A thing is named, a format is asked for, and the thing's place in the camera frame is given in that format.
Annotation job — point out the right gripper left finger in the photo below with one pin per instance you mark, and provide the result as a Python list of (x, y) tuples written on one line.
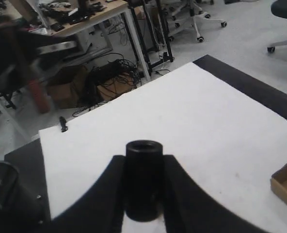
[(97, 208)]

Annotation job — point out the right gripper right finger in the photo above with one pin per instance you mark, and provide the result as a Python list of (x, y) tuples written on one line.
[(194, 213)]

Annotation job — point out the black cylindrical sleeve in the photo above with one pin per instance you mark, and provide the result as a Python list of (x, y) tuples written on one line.
[(144, 179)]

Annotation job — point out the red cylindrical piece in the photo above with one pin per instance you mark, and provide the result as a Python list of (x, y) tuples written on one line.
[(38, 97)]

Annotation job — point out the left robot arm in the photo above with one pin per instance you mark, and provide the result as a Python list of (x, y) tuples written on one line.
[(5, 48)]

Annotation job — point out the cardboard box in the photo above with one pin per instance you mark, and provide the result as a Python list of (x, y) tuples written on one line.
[(285, 187)]

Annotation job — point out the brown cardboard carton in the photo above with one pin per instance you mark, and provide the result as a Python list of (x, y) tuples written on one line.
[(64, 91), (115, 91)]

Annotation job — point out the black bolt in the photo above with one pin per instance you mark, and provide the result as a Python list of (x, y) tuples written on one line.
[(63, 125)]

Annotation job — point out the black metal rack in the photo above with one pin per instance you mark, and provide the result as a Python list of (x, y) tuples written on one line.
[(155, 36)]

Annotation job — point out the wooden desk with white legs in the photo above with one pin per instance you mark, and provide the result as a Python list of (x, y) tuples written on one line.
[(90, 20)]

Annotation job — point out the white office chair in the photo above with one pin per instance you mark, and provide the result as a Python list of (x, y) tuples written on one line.
[(194, 17)]

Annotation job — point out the black office chair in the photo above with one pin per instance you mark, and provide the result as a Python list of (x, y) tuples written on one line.
[(285, 14)]

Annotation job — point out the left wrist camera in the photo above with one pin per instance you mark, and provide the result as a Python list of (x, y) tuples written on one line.
[(57, 46)]

